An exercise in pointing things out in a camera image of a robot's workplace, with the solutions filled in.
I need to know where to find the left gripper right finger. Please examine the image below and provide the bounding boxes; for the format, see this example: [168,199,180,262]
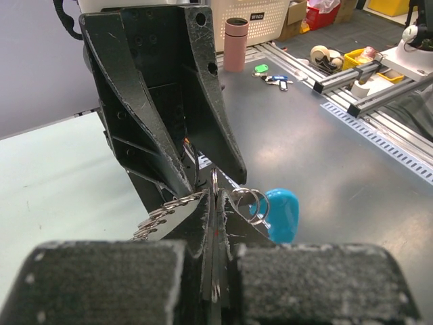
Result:
[216,188,424,325]

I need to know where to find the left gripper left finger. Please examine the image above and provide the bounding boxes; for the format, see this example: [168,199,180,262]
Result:
[1,191,210,324]

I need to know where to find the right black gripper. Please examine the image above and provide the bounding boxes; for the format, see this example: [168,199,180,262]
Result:
[81,5,247,210]

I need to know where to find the green key tag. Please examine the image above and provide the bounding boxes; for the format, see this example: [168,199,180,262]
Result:
[252,64,269,77]

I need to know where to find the blue key tag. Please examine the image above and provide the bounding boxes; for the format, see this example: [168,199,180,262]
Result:
[260,75,294,91]

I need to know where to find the pink cylindrical bottle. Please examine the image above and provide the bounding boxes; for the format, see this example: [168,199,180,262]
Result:
[223,18,249,72]

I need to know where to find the white perforated storage basket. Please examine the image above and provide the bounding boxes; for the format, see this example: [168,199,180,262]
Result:
[204,0,290,52]

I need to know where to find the cardboard box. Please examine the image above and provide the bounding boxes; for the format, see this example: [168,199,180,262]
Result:
[277,0,308,41]

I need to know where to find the red plastic bin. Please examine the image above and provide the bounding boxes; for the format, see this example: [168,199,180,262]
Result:
[305,4,340,30]

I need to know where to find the yellow plastic bin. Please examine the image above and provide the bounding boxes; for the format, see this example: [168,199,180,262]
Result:
[343,47,405,84]

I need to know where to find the aluminium extrusion rails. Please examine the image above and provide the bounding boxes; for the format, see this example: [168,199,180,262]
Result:
[313,47,432,118]

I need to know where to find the white slotted cable duct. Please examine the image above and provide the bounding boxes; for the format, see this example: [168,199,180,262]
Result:
[196,101,433,187]

